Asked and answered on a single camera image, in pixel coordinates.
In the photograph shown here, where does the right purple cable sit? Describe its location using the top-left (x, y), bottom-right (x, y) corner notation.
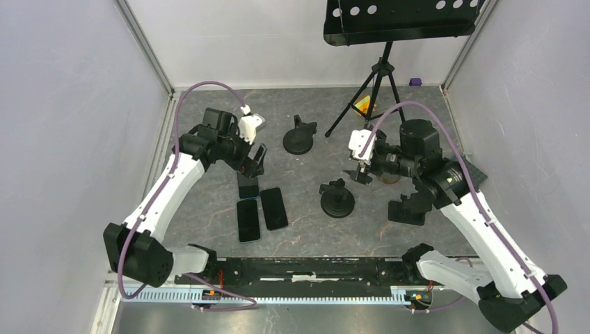
top-left (359, 101), bottom-right (561, 334)

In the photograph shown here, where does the purple block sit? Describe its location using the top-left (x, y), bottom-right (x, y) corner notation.
top-left (408, 77), bottom-right (422, 86)

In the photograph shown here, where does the black music stand tripod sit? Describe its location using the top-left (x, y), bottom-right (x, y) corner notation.
top-left (323, 0), bottom-right (484, 137)

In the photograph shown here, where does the middle black smartphone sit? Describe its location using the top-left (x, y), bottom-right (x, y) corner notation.
top-left (260, 187), bottom-right (289, 231)

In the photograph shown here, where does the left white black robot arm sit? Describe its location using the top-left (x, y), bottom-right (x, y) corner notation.
top-left (103, 106), bottom-right (267, 287)

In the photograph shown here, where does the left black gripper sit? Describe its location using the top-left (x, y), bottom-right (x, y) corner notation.
top-left (218, 124), bottom-right (267, 179)

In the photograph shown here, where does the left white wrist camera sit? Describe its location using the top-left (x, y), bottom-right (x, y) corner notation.
top-left (238, 104), bottom-right (265, 145)

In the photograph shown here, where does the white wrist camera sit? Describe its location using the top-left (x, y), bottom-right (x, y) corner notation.
top-left (348, 129), bottom-right (376, 165)
top-left (238, 104), bottom-right (265, 145)

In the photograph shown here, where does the orange yellow block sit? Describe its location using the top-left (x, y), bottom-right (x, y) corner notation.
top-left (352, 95), bottom-right (371, 117)

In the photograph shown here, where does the grey studded baseplate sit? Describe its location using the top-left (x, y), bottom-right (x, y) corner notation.
top-left (463, 157), bottom-right (488, 189)

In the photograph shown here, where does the blue-edged black smartphone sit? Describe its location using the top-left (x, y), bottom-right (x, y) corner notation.
top-left (237, 173), bottom-right (260, 200)

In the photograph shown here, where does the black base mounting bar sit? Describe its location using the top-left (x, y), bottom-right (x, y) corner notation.
top-left (201, 257), bottom-right (430, 298)

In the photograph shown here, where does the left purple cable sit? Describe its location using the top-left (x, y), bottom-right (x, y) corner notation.
top-left (117, 81), bottom-right (258, 312)

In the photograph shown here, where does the black square-base phone holder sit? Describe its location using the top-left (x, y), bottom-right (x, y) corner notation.
top-left (388, 193), bottom-right (433, 226)

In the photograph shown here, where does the lower left black smartphone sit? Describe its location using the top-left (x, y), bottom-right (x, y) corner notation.
top-left (237, 199), bottom-right (261, 243)

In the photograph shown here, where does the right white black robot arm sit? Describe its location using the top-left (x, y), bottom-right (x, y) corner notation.
top-left (348, 119), bottom-right (567, 333)

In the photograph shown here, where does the purple cable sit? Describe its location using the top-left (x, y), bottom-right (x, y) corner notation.
top-left (117, 81), bottom-right (258, 312)
top-left (359, 101), bottom-right (561, 334)

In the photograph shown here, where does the black round-base phone stand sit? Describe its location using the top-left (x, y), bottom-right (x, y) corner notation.
top-left (282, 115), bottom-right (317, 155)

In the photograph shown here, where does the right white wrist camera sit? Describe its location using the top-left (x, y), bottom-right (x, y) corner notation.
top-left (348, 129), bottom-right (376, 165)

